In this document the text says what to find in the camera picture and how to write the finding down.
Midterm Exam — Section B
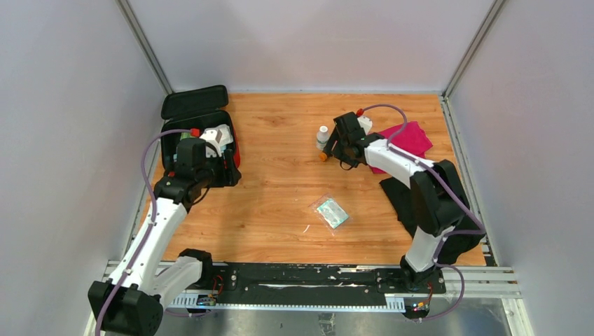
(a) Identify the white pill bottle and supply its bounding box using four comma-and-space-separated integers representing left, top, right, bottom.
316, 125, 331, 151

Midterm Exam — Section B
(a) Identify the white gauze pack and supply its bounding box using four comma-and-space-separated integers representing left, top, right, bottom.
215, 124, 234, 150

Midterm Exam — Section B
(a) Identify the red black medicine case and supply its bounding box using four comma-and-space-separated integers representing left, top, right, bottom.
160, 85, 241, 171

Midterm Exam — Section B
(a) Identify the teal bandage plastic bag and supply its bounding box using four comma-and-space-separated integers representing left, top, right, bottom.
309, 193, 353, 236

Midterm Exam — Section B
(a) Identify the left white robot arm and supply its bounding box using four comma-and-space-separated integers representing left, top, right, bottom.
88, 136, 241, 335

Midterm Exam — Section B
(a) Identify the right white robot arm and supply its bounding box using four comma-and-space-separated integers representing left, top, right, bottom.
322, 112, 486, 293

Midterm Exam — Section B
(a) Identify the pink cloth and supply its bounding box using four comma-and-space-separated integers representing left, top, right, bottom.
371, 121, 433, 174

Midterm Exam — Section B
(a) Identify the black cloth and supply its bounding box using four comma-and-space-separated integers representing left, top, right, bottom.
379, 178, 485, 265

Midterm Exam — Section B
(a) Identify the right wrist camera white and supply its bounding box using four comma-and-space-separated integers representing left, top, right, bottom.
357, 115, 373, 134

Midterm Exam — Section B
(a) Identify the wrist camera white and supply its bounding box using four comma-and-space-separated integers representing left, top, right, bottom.
357, 115, 373, 134
199, 129, 225, 158

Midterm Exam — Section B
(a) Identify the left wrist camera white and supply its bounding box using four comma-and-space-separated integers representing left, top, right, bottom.
199, 129, 225, 158

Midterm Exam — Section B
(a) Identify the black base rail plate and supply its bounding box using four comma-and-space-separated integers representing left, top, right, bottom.
169, 260, 449, 308

